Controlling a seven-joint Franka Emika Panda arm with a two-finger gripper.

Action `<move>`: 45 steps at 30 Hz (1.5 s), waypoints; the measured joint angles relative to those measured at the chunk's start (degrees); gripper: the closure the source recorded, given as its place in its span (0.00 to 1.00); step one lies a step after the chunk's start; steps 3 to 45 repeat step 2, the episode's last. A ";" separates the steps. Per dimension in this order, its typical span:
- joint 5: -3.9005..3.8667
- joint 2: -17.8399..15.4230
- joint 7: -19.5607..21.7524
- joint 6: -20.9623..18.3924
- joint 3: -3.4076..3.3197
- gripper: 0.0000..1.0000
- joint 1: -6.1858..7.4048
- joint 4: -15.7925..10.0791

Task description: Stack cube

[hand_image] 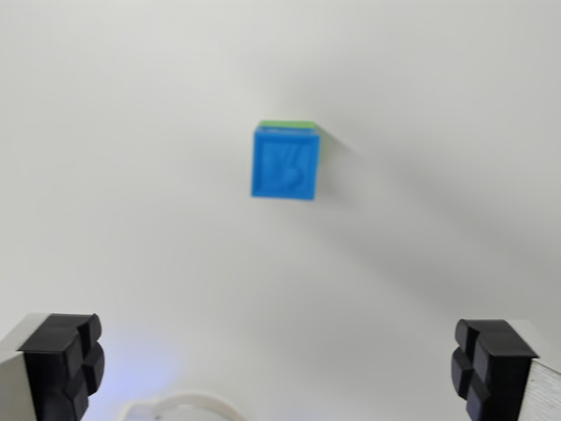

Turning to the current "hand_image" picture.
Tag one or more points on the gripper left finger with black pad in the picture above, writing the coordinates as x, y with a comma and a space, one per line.
48, 373

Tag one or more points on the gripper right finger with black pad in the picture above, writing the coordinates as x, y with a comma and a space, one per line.
504, 377

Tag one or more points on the blue embossed soft cube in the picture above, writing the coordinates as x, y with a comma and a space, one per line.
285, 166

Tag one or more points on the green embossed soft cube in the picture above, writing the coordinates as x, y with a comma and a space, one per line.
287, 122

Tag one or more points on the white round plastic part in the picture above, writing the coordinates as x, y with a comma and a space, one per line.
184, 401

